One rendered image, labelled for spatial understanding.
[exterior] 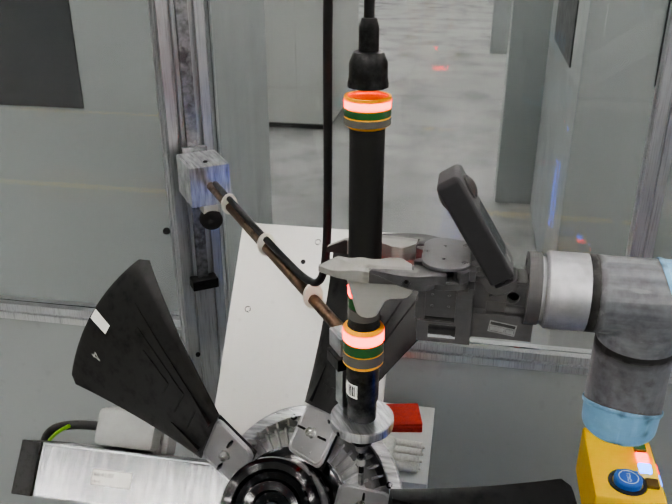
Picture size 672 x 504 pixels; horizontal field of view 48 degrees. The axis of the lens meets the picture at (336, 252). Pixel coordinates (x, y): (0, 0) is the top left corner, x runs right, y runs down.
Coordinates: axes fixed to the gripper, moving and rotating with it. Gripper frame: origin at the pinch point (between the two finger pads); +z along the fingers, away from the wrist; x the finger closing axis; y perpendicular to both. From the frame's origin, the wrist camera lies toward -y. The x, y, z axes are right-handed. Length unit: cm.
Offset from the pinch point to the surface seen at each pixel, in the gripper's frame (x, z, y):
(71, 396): 70, 78, 78
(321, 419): 6.4, 2.8, 25.9
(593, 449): 31, -35, 45
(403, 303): 13.0, -6.0, 12.3
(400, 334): 9.7, -6.1, 14.7
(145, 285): 11.0, 26.2, 12.0
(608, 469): 27, -37, 45
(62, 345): 70, 78, 63
